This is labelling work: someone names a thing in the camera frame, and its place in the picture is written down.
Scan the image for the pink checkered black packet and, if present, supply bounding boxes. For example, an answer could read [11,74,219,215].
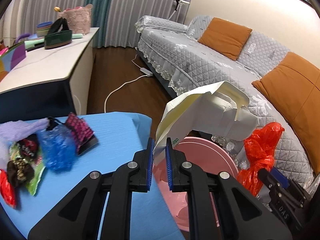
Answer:
[65,113,98,155]

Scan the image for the mint green roll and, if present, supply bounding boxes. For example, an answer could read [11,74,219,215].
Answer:
[24,34,84,50]

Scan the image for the black hair band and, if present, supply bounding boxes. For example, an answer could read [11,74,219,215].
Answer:
[46,116,67,131]

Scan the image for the far orange cushion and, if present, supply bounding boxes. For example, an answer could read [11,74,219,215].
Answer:
[198,17,252,61]

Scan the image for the white power strip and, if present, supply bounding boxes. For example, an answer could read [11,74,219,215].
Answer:
[140,68,153,77]

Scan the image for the white foam fruit net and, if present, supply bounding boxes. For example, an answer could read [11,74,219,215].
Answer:
[0,141,9,171]

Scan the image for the brown hair scrunchie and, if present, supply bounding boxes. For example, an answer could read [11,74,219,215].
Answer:
[7,158,34,188]

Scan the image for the pink lace basket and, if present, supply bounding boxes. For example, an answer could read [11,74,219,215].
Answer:
[57,4,93,35]

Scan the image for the small red plastic bag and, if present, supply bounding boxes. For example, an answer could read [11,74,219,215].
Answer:
[0,169,16,209]

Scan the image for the white power cable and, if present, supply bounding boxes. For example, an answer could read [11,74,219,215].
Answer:
[103,53,148,114]

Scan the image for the white paper carton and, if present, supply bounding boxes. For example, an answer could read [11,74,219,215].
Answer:
[153,81,258,156]

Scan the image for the white marble coffee table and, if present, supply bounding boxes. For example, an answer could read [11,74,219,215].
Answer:
[1,28,99,123]

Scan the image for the blue plastic bag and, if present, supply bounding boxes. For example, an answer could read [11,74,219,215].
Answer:
[36,124,76,172]

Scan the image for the orange cushion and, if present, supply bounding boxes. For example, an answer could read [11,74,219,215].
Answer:
[198,17,252,61]
[252,52,320,174]

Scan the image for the grey quilted sofa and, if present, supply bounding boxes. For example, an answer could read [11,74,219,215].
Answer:
[135,15,319,195]

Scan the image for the dark green handbag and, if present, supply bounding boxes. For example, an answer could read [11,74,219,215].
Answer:
[44,17,72,49]

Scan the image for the colourful gift box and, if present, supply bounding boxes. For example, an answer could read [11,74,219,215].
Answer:
[0,41,26,80]

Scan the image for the large red plastic bag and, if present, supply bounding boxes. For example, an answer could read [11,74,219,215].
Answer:
[237,122,285,196]

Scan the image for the near orange cushion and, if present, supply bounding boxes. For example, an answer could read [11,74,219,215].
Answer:
[252,52,320,174]

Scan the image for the purple handle object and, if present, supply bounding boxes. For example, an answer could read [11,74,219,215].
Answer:
[14,33,30,44]

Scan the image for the stacked coloured bowls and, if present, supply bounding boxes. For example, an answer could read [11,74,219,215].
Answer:
[36,21,53,37]

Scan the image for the grey curtain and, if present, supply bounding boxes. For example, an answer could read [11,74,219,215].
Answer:
[1,0,190,47]

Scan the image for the pink plastic trash bin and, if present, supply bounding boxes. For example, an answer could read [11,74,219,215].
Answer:
[153,137,238,232]

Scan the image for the green panda snack wrapper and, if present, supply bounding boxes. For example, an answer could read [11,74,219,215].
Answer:
[9,142,45,196]

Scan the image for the teal curtain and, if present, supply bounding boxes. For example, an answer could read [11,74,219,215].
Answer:
[84,0,111,48]

